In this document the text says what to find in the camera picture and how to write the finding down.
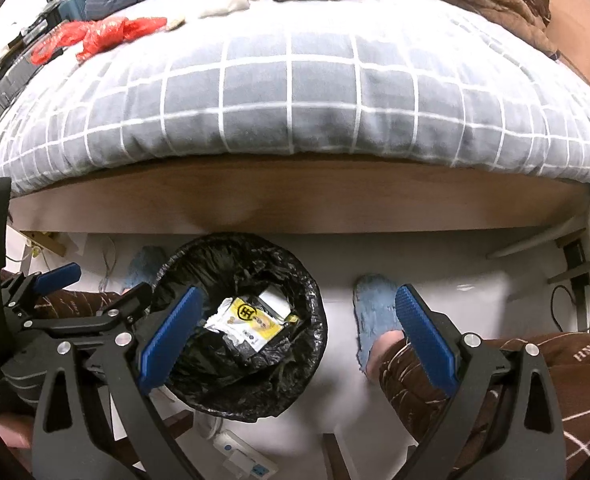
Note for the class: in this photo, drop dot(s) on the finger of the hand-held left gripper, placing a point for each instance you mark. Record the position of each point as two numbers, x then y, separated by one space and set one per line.
125 310
60 276

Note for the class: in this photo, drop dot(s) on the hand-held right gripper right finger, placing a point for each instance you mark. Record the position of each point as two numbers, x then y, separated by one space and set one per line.
425 340

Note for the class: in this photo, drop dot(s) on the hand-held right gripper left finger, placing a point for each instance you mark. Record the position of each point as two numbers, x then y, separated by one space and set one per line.
170 340

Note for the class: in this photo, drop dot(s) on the trash bin with black liner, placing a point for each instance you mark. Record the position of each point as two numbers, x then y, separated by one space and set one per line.
275 385

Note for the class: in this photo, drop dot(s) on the person's left hand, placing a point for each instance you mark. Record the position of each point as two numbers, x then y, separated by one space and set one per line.
12 432

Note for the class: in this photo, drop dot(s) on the blue knitted slipper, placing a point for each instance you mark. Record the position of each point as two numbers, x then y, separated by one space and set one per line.
375 310

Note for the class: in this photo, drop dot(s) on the yellow snack packet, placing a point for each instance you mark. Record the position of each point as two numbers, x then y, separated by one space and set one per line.
255 320

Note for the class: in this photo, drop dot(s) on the white wrapper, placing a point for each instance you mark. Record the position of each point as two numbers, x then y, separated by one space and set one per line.
275 302

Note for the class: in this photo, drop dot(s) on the white power strip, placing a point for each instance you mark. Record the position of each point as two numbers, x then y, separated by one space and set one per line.
245 455

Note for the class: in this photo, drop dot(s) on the black keyboard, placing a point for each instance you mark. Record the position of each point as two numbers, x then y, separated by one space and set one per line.
15 77

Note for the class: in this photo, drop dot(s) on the red plastic bag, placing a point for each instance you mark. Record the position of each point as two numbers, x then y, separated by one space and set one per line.
100 32

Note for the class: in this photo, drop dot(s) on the teal box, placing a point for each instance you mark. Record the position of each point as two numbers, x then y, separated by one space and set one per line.
72 7

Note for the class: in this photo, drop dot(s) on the grey checked blanket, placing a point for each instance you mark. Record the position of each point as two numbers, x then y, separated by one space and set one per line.
295 100

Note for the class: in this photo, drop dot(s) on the small beige scrap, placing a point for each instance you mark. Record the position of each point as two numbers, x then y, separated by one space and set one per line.
176 21

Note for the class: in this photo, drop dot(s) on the crumpled white tissue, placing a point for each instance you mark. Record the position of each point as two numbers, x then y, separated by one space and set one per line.
222 5

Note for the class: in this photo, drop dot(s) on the dark furniture bracket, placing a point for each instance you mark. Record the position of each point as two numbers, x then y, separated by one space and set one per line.
575 265

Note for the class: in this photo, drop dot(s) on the wooden bed frame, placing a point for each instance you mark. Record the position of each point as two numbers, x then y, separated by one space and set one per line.
325 200

